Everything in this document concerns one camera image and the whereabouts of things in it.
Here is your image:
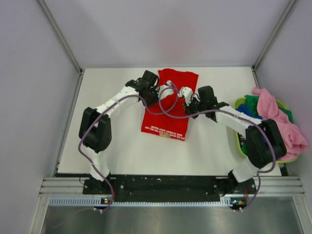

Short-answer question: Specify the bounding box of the green t shirt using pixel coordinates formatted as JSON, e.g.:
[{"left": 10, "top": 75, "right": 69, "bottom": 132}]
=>
[{"left": 234, "top": 95, "right": 293, "bottom": 157}]

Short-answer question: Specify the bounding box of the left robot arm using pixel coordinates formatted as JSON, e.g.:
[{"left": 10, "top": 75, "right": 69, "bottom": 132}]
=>
[{"left": 78, "top": 70, "right": 159, "bottom": 194}]

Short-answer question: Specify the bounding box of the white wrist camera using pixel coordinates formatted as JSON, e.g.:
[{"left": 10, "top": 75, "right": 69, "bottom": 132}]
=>
[
  {"left": 157, "top": 80, "right": 174, "bottom": 100},
  {"left": 177, "top": 87, "right": 194, "bottom": 106}
]

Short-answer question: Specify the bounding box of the pink t shirt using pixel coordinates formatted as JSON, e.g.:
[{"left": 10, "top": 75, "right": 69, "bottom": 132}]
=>
[{"left": 252, "top": 87, "right": 309, "bottom": 162}]

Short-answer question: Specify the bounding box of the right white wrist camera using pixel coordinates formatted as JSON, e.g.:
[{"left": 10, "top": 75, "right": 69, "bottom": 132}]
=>
[{"left": 177, "top": 87, "right": 194, "bottom": 106}]

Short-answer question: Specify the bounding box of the red t shirt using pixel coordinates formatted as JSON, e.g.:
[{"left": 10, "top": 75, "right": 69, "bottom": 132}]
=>
[{"left": 141, "top": 68, "right": 198, "bottom": 141}]

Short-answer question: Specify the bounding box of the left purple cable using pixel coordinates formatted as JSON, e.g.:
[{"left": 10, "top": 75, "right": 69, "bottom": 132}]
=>
[{"left": 77, "top": 81, "right": 179, "bottom": 214}]

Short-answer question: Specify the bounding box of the lime green plastic basket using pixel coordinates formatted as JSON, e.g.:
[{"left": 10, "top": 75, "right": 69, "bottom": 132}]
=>
[{"left": 234, "top": 95, "right": 299, "bottom": 163}]

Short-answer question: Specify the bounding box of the blue t shirt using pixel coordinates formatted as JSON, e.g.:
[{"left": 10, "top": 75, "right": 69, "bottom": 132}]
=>
[{"left": 236, "top": 104, "right": 263, "bottom": 119}]

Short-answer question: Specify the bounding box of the grey slotted cable duct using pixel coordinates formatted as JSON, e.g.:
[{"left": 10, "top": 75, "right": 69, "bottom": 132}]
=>
[{"left": 49, "top": 196, "right": 233, "bottom": 207}]

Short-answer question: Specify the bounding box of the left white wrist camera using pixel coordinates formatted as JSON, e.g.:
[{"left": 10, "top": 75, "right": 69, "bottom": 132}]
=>
[{"left": 157, "top": 80, "right": 174, "bottom": 100}]

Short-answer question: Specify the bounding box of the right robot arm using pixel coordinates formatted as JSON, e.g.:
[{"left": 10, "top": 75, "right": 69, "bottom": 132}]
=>
[{"left": 178, "top": 86, "right": 287, "bottom": 194}]

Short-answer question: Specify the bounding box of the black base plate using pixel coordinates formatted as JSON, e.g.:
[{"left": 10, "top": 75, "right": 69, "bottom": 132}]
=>
[{"left": 83, "top": 175, "right": 256, "bottom": 203}]

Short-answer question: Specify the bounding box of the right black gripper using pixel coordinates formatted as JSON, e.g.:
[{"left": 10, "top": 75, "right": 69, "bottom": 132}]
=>
[{"left": 182, "top": 96, "right": 206, "bottom": 120}]

